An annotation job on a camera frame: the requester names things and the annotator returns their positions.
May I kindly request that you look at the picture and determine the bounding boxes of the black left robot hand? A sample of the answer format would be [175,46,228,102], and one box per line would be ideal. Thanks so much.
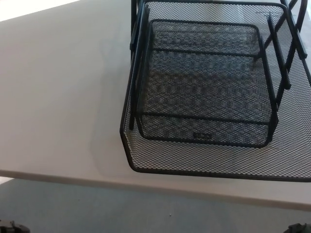
[0,219,29,233]

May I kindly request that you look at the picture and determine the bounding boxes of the black wire organizer frame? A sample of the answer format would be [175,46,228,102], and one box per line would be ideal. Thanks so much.
[128,0,311,131]

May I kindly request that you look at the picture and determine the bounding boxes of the black mesh tray with label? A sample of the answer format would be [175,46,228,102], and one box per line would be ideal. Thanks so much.
[136,18,279,149]

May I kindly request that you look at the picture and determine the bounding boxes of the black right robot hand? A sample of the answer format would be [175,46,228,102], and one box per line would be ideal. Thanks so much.
[286,222,311,233]

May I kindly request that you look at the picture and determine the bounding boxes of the black mesh sliding drawer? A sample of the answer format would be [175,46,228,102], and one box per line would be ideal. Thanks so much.
[119,1,311,183]

